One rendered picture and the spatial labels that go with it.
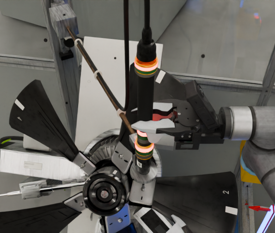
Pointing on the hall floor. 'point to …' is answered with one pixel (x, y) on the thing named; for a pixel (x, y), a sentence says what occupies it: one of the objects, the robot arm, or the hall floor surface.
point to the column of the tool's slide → (64, 73)
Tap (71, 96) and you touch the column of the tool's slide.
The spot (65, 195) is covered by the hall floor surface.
